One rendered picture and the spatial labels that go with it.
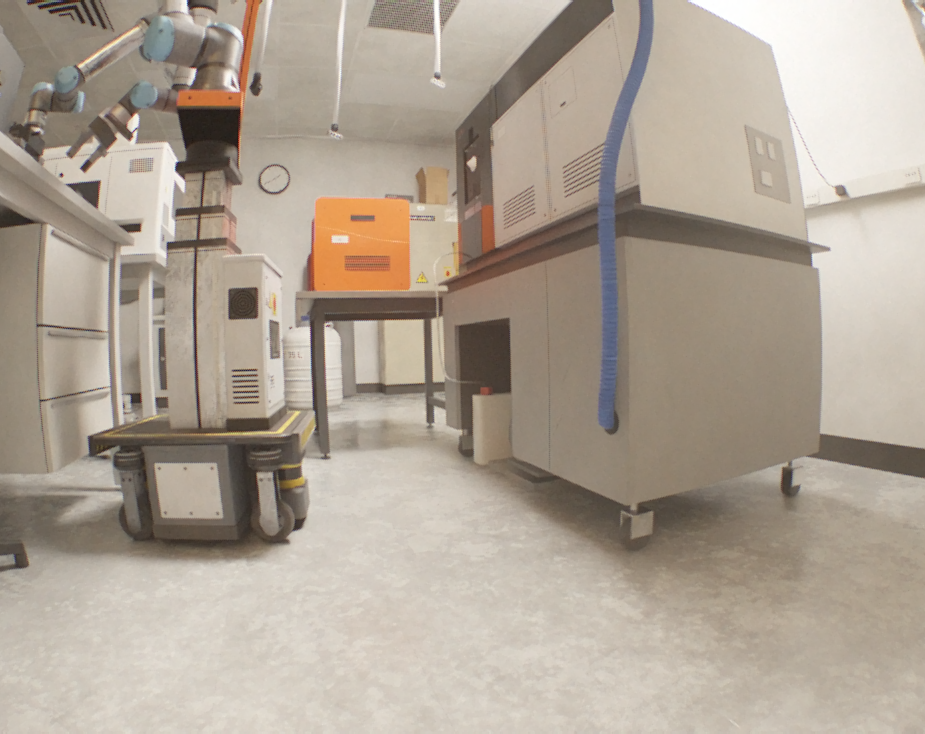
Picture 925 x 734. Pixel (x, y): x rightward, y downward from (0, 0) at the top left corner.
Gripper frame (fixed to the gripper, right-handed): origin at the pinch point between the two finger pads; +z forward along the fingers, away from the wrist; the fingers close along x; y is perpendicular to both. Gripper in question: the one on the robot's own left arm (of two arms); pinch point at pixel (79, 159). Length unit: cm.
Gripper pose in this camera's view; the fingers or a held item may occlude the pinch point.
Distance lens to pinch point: 173.3
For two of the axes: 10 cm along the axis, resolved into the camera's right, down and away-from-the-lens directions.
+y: -7.3, -6.1, -3.1
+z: -5.8, 7.9, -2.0
